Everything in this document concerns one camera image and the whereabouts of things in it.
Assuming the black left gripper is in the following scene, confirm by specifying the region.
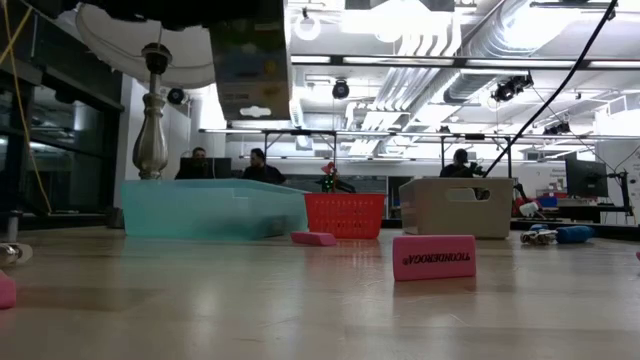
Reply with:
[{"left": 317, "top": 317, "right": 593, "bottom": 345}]
[{"left": 159, "top": 0, "right": 287, "bottom": 31}]

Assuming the small silver metal object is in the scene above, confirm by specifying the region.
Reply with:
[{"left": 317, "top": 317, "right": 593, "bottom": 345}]
[{"left": 0, "top": 242, "right": 34, "bottom": 267}]

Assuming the black monitor on arm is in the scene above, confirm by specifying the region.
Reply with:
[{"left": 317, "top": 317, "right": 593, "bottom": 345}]
[{"left": 564, "top": 158, "right": 609, "bottom": 199}]

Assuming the table lamp white shade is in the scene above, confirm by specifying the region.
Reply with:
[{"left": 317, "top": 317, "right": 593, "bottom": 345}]
[{"left": 74, "top": 3, "right": 217, "bottom": 230}]

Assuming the person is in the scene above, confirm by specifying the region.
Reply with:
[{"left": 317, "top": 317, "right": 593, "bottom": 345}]
[
  {"left": 174, "top": 146, "right": 216, "bottom": 181},
  {"left": 241, "top": 147, "right": 288, "bottom": 186},
  {"left": 438, "top": 148, "right": 485, "bottom": 179}
]

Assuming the black computer monitor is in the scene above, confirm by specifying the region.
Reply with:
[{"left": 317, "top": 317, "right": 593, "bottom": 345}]
[{"left": 178, "top": 156, "right": 234, "bottom": 181}]

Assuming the teal translucent plastic tray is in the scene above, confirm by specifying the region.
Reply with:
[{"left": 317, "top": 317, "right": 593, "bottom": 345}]
[{"left": 120, "top": 178, "right": 310, "bottom": 242}]

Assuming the long linear ceiling light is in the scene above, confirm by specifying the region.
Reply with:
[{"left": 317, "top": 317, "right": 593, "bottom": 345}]
[{"left": 290, "top": 53, "right": 640, "bottom": 70}]

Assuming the red plastic basket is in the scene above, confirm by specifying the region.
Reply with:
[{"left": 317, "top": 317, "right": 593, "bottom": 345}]
[{"left": 303, "top": 192, "right": 387, "bottom": 241}]

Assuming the black ceiling spotlight cluster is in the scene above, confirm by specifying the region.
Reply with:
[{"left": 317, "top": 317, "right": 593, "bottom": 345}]
[{"left": 490, "top": 72, "right": 535, "bottom": 103}]

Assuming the light grey plastic bin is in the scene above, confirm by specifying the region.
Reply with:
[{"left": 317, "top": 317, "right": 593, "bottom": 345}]
[{"left": 398, "top": 176, "right": 515, "bottom": 240}]

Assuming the round ring ceiling light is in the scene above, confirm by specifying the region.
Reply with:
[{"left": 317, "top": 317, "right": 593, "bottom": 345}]
[{"left": 293, "top": 13, "right": 322, "bottom": 42}]

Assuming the black background rig frame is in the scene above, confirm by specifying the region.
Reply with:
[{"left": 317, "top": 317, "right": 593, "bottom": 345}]
[
  {"left": 439, "top": 132, "right": 514, "bottom": 179},
  {"left": 262, "top": 128, "right": 339, "bottom": 176}
]

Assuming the yellow extension cable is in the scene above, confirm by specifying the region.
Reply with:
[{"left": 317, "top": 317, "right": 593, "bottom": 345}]
[{"left": 0, "top": 0, "right": 54, "bottom": 215}]

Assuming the silver spiral air duct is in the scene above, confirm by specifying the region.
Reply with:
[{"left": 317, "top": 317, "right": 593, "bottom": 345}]
[{"left": 443, "top": 0, "right": 556, "bottom": 105}]

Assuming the small grey metal post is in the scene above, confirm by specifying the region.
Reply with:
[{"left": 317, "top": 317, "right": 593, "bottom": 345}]
[{"left": 6, "top": 209, "right": 24, "bottom": 245}]

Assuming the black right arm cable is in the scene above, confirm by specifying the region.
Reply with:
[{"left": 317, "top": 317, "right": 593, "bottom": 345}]
[{"left": 483, "top": 0, "right": 621, "bottom": 179}]

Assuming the blue handled metal tool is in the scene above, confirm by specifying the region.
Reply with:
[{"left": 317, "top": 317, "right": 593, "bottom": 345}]
[{"left": 518, "top": 223, "right": 596, "bottom": 246}]

